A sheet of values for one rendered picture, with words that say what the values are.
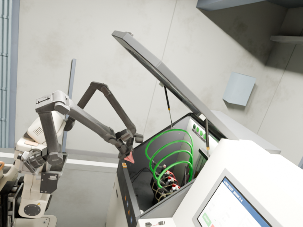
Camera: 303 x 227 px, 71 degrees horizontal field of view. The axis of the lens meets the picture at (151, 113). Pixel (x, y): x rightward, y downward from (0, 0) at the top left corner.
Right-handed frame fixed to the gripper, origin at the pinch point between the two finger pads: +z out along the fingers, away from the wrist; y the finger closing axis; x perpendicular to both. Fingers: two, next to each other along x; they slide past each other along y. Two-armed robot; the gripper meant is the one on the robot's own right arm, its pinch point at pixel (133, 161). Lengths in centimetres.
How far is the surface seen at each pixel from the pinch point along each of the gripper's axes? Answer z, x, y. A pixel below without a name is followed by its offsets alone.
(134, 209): 23.7, -11.4, -14.3
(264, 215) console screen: 23, -54, 51
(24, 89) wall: -94, 174, -130
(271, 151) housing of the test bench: 42, -1, 78
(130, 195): 21.0, 0.9, -17.0
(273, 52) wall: 67, 225, 206
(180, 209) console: 34.5, -17.3, 11.7
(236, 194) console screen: 22, -39, 45
